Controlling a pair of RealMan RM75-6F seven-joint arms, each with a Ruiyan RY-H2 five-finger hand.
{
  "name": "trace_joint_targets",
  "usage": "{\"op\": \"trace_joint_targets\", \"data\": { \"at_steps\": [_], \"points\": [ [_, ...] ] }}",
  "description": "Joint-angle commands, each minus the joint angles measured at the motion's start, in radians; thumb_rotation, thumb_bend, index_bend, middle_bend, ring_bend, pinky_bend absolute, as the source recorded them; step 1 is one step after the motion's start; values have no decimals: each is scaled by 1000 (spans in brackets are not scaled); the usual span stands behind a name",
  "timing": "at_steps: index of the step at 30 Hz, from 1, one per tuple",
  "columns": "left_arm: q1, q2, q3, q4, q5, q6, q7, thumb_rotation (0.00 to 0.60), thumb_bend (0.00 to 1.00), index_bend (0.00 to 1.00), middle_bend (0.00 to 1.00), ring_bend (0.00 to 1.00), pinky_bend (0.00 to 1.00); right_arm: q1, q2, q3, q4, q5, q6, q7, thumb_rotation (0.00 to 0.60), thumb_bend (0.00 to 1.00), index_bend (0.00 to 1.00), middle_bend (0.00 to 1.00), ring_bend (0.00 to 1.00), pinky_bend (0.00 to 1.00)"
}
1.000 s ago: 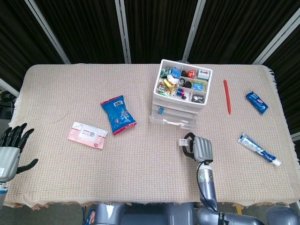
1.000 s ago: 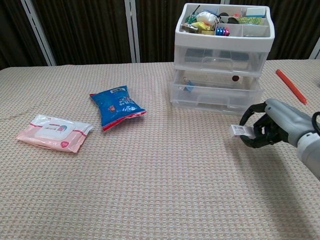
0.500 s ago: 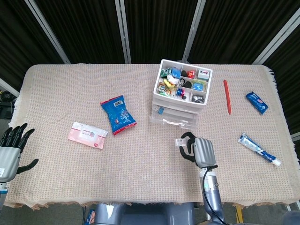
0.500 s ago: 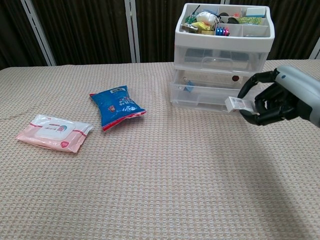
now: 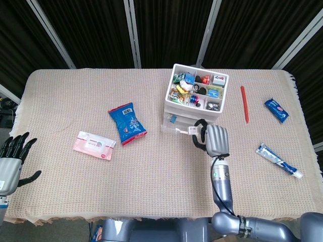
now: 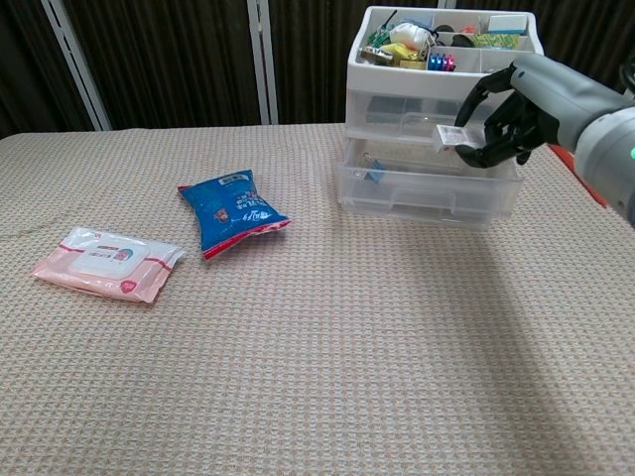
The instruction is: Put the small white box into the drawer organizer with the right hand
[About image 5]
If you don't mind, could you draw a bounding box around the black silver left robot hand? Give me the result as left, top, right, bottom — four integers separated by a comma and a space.
0, 131, 42, 196

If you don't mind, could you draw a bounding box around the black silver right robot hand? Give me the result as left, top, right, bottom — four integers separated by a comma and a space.
191, 119, 231, 158

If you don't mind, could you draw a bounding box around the clear drawer with blue item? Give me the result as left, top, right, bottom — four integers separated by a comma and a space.
160, 113, 211, 137

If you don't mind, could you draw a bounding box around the orange-red pen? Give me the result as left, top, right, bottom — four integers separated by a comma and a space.
240, 86, 250, 124

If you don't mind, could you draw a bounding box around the green blue flat packet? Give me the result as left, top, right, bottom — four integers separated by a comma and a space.
207, 87, 224, 98

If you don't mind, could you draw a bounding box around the white blue toothpaste tube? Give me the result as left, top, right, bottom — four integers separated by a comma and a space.
255, 143, 303, 179

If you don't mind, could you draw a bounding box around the shiny colourful candy packet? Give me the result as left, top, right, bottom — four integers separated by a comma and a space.
169, 88, 190, 104

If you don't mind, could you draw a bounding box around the blue cookie pack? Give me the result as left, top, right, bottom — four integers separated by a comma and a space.
264, 97, 289, 124

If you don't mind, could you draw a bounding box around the pink wet wipes pack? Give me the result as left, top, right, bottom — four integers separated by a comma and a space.
73, 131, 117, 161

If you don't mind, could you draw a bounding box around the blue snack bag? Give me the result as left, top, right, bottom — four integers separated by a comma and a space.
107, 102, 148, 146

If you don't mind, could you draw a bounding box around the beige woven tablecloth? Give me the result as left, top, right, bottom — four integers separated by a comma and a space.
2, 68, 323, 226

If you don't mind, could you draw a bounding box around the grey-blue robot torso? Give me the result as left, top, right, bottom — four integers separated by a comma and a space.
100, 218, 210, 242

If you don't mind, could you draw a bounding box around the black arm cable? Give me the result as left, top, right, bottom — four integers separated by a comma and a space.
210, 156, 240, 218

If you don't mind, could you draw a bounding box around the white drawer organizer box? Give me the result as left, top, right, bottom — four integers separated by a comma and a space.
163, 63, 230, 127

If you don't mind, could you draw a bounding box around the grey metal frame post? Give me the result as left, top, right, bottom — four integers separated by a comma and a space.
271, 10, 323, 70
123, 0, 142, 69
0, 84, 22, 104
196, 0, 223, 68
26, 0, 76, 69

